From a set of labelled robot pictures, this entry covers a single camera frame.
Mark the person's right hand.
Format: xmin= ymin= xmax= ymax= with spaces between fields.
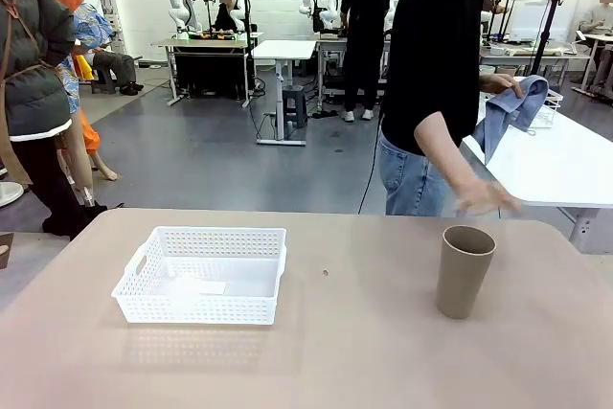
xmin=453 ymin=177 xmax=524 ymax=217

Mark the person's left hand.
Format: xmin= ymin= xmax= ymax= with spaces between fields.
xmin=479 ymin=72 xmax=525 ymax=99

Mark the blue cleaning towel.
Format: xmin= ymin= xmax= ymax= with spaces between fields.
xmin=472 ymin=75 xmax=550 ymax=166

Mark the taupe plastic cup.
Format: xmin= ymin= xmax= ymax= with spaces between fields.
xmin=435 ymin=224 xmax=498 ymax=321

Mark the white perforated plastic basket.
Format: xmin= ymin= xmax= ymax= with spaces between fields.
xmin=110 ymin=225 xmax=288 ymax=326

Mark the person's right forearm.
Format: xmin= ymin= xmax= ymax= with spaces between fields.
xmin=413 ymin=111 xmax=483 ymax=193

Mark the long background table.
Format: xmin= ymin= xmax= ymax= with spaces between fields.
xmin=478 ymin=40 xmax=593 ymax=85

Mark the white side table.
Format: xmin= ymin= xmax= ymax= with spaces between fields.
xmin=459 ymin=77 xmax=613 ymax=255

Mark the person in black shirt, jeans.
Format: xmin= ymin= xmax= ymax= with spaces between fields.
xmin=376 ymin=0 xmax=490 ymax=217

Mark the black tripod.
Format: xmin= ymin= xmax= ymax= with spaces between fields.
xmin=529 ymin=0 xmax=569 ymax=78

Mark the white background desk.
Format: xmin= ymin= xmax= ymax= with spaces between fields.
xmin=571 ymin=31 xmax=613 ymax=95

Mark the seated person in light top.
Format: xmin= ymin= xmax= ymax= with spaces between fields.
xmin=577 ymin=0 xmax=613 ymax=95

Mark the standing person dressed in black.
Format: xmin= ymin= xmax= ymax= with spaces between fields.
xmin=339 ymin=0 xmax=392 ymax=124

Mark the grey background workbench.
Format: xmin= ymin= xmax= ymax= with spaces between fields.
xmin=314 ymin=33 xmax=392 ymax=100

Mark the grey plastic stool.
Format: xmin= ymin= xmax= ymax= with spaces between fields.
xmin=281 ymin=84 xmax=308 ymax=130

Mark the white standing desk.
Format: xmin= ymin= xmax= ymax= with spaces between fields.
xmin=250 ymin=38 xmax=318 ymax=148

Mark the seated person in black top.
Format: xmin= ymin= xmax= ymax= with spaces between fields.
xmin=212 ymin=0 xmax=247 ymax=35

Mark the wooden-top workbench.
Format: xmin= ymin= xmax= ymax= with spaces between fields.
xmin=151 ymin=34 xmax=264 ymax=108

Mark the seated person in dark trousers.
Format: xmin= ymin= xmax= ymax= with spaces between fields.
xmin=90 ymin=48 xmax=146 ymax=97

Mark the mannequin in orange, blue clothes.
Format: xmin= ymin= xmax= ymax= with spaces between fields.
xmin=13 ymin=0 xmax=121 ymax=212

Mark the figure in dark puffer jacket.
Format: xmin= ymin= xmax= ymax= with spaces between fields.
xmin=0 ymin=0 xmax=109 ymax=240

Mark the white round stand base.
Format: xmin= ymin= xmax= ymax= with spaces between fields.
xmin=0 ymin=180 xmax=25 ymax=209

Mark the white wire dish rack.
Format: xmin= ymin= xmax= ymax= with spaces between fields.
xmin=519 ymin=76 xmax=564 ymax=130

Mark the black floor cable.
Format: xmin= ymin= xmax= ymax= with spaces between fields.
xmin=357 ymin=114 xmax=386 ymax=216

